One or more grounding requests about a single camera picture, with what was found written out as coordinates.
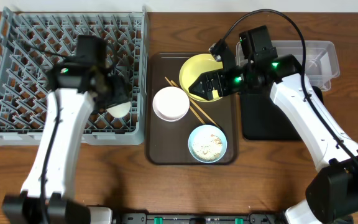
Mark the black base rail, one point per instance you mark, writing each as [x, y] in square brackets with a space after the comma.
[197, 218]

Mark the light blue bowl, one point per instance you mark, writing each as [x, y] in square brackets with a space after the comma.
[203, 130]

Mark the clear plastic waste bin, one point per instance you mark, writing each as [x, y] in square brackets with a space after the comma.
[321, 61]

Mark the wooden chopstick upper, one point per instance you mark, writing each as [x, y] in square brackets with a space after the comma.
[203, 112]

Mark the pale green cup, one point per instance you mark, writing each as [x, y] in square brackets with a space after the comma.
[120, 110]

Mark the wooden chopstick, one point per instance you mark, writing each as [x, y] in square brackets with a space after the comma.
[203, 112]
[171, 82]

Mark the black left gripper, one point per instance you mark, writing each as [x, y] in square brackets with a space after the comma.
[117, 94]

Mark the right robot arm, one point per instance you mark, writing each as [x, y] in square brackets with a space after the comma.
[333, 193]

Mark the rice and food scraps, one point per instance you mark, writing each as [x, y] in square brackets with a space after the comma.
[207, 147]

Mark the black rectangular tray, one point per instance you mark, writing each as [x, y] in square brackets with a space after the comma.
[262, 120]

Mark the white pink shallow bowl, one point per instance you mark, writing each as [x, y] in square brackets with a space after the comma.
[170, 104]

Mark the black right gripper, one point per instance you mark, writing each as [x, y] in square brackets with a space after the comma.
[217, 78]

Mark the wooden chopstick lower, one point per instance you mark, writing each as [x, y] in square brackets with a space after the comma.
[171, 82]

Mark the grey plastic dishwasher rack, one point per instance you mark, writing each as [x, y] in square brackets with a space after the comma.
[31, 43]

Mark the yellow round plate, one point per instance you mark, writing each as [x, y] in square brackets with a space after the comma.
[193, 68]

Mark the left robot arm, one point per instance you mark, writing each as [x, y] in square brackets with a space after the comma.
[47, 194]

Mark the dark brown serving tray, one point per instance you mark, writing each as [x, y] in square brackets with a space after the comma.
[166, 143]

